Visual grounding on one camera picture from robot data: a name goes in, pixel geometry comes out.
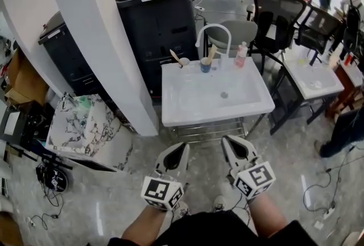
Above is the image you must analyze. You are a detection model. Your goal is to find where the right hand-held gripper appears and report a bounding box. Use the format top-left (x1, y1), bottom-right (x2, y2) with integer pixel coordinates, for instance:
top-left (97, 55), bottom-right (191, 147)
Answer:
top-left (222, 136), bottom-right (277, 200)

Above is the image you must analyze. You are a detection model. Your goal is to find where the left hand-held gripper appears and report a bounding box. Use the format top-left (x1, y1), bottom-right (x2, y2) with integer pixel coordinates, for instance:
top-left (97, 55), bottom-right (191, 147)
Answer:
top-left (140, 142), bottom-right (191, 211)

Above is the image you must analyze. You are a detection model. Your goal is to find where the blue cup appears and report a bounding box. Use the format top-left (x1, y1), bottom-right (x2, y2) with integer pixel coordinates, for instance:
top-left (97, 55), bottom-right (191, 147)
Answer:
top-left (200, 57), bottom-right (213, 73)

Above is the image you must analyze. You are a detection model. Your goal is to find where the wooden brush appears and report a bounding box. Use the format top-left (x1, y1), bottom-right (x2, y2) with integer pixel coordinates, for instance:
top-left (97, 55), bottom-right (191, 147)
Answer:
top-left (169, 48), bottom-right (184, 68)
top-left (206, 43), bottom-right (219, 64)

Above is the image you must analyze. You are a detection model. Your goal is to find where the person's left forearm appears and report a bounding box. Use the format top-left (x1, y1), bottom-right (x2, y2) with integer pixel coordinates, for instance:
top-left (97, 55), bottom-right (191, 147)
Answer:
top-left (122, 206), bottom-right (168, 240)

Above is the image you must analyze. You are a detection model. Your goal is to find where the person's right forearm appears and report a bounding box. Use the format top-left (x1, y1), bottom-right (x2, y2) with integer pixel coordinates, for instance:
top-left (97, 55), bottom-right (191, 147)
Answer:
top-left (247, 192), bottom-right (288, 239)

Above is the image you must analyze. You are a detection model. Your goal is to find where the metal sink stand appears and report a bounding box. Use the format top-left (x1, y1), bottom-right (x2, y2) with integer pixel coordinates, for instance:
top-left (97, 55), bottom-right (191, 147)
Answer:
top-left (167, 113), bottom-right (268, 143)

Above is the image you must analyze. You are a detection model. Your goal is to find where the person's left shoe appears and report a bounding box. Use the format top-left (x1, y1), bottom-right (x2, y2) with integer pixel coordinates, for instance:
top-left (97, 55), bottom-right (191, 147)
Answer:
top-left (170, 201), bottom-right (190, 222)

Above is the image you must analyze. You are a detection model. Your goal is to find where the person's shoe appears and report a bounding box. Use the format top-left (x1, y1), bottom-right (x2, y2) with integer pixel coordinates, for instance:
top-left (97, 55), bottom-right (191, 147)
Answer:
top-left (170, 201), bottom-right (190, 222)
top-left (213, 195), bottom-right (227, 211)

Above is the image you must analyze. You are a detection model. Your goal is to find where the person's right shoe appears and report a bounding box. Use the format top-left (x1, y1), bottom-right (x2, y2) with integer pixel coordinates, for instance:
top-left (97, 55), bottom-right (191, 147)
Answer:
top-left (213, 195), bottom-right (227, 211)

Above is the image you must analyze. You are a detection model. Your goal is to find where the black sink stand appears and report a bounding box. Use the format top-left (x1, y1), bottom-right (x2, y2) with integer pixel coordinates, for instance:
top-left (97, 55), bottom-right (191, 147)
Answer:
top-left (268, 67), bottom-right (328, 136)

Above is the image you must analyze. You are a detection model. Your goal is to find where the large white sink basin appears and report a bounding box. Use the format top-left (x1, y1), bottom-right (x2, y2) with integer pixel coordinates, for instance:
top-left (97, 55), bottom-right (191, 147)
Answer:
top-left (161, 56), bottom-right (276, 128)

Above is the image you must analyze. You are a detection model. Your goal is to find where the person's black shirt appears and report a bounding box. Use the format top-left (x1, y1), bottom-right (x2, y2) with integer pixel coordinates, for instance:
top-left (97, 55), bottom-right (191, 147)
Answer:
top-left (107, 210), bottom-right (319, 246)

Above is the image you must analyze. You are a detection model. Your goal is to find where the pink soap bottle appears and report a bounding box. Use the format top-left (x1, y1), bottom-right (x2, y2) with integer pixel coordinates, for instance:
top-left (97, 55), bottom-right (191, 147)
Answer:
top-left (234, 41), bottom-right (248, 68)

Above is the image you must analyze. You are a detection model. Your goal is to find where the marble pattern sink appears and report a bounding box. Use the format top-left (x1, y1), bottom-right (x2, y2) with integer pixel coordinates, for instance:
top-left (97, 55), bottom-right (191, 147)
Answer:
top-left (45, 93), bottom-right (134, 173)

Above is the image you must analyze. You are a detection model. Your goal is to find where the small white sink basin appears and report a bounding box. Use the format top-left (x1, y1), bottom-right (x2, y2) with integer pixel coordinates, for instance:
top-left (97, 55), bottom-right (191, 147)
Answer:
top-left (283, 56), bottom-right (345, 100)

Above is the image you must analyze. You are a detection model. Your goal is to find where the white power strip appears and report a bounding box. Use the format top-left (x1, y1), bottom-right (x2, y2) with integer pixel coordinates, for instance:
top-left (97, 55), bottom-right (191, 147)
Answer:
top-left (322, 206), bottom-right (336, 219)

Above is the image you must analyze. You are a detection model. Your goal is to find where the small green container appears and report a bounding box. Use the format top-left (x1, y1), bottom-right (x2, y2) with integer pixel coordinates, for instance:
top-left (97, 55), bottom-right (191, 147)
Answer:
top-left (76, 96), bottom-right (92, 110)

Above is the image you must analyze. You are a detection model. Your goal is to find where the white curved faucet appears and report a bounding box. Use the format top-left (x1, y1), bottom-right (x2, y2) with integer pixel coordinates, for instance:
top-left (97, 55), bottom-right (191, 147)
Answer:
top-left (195, 23), bottom-right (233, 69)

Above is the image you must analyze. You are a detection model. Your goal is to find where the brown wooden stand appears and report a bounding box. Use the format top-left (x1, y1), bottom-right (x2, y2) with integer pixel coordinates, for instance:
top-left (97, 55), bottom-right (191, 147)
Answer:
top-left (325, 58), bottom-right (364, 119)

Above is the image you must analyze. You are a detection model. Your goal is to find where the black round floor device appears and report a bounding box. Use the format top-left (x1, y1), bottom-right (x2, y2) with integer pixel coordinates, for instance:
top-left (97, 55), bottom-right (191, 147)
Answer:
top-left (36, 163), bottom-right (71, 193)

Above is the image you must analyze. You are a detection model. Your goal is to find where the grey chair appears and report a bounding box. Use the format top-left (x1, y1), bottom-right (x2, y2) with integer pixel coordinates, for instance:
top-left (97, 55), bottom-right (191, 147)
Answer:
top-left (207, 19), bottom-right (259, 54)

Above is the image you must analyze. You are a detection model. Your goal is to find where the chrome faucet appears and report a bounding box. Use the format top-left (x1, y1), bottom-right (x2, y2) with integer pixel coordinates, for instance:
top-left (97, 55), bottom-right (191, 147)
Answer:
top-left (61, 92), bottom-right (76, 109)

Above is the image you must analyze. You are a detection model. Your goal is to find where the tall black copier machine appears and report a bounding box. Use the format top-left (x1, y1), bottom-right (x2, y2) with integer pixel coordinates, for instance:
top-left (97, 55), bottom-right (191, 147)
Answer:
top-left (114, 0), bottom-right (200, 97)

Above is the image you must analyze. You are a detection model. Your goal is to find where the black mesh chair with headrest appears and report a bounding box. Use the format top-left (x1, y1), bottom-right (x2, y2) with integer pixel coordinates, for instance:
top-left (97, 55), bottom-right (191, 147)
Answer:
top-left (246, 0), bottom-right (308, 75)

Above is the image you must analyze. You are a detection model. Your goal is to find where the black mesh office chair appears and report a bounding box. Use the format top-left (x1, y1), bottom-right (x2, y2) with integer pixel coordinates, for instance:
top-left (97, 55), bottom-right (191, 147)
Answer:
top-left (294, 5), bottom-right (344, 66)

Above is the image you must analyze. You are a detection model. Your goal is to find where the low black cabinet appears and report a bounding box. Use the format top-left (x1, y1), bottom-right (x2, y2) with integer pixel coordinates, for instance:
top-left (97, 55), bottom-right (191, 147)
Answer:
top-left (38, 11), bottom-right (106, 97)

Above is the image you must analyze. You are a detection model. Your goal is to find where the white arch column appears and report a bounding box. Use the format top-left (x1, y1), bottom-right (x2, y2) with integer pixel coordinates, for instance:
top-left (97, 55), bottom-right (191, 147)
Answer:
top-left (0, 0), bottom-right (159, 137)

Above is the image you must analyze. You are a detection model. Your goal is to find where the black framed white panel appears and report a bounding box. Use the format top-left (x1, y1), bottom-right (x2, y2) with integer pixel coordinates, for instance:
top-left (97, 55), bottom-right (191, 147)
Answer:
top-left (0, 105), bottom-right (26, 143)

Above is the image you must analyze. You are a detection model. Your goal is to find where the brown cardboard box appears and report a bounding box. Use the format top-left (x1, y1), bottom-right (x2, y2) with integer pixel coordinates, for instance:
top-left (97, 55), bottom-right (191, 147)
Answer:
top-left (4, 48), bottom-right (48, 106)

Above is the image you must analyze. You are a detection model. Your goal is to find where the black power cable with adapter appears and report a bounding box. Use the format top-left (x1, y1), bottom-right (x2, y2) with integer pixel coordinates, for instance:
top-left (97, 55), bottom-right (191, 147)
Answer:
top-left (303, 147), bottom-right (356, 217)

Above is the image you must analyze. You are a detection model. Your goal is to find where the black floor cable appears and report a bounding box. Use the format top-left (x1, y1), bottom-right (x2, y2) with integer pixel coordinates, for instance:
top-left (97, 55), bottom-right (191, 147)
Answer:
top-left (28, 190), bottom-right (65, 230)

